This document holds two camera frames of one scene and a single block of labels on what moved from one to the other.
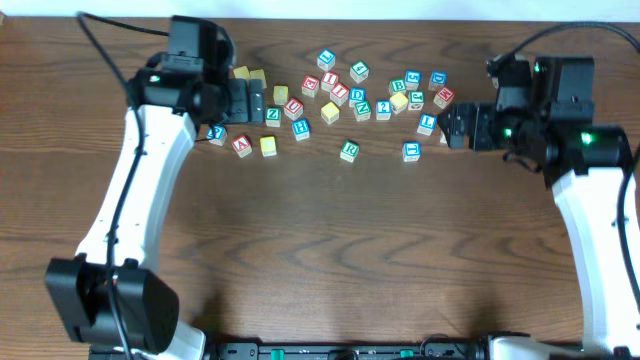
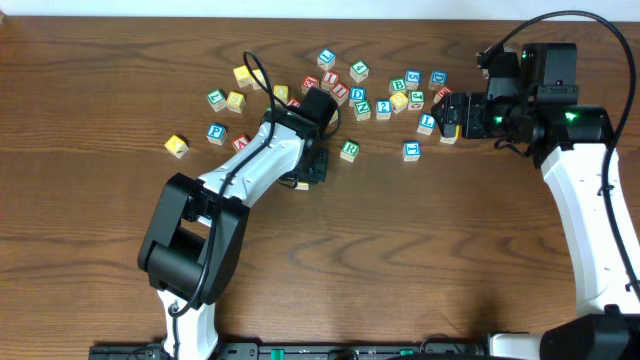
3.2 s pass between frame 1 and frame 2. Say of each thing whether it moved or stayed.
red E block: stayed
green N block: stayed
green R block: stayed
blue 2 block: stayed
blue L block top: stayed
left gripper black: moved
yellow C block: moved
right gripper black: moved
